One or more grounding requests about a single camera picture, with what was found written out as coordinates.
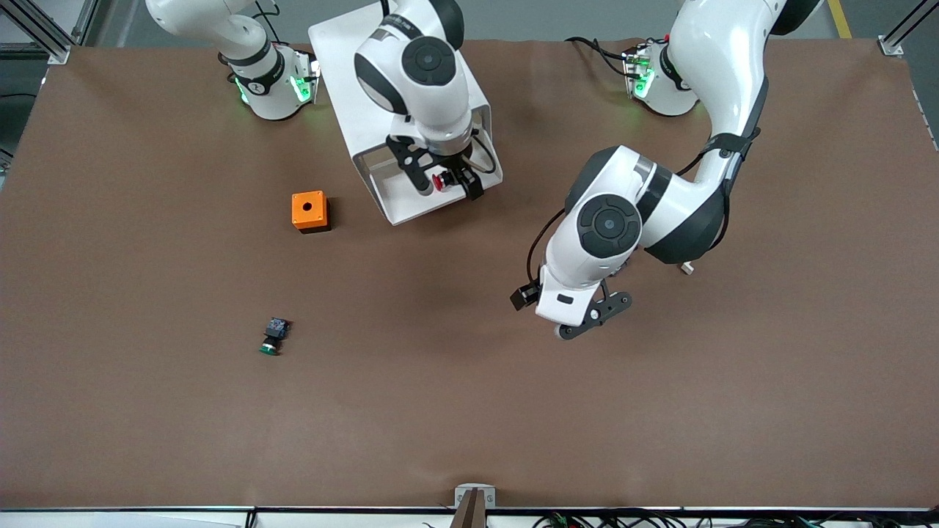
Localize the cream plastic drawer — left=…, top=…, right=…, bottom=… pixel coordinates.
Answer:
left=365, top=121, right=505, bottom=226
left=359, top=143, right=401, bottom=171

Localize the black base power cable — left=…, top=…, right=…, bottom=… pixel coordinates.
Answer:
left=565, top=37, right=632, bottom=78

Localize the white drawer cabinet housing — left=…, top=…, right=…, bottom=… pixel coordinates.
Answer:
left=308, top=0, right=494, bottom=221

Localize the green push button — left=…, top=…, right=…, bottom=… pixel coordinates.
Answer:
left=259, top=317, right=292, bottom=357

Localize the orange button enclosure box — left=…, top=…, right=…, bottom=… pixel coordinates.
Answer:
left=291, top=191, right=332, bottom=234

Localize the aluminium frame profile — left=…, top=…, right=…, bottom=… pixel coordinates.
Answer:
left=0, top=0, right=100, bottom=65
left=878, top=0, right=939, bottom=58

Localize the grey bracket with post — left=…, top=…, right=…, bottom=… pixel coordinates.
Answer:
left=451, top=484, right=497, bottom=528

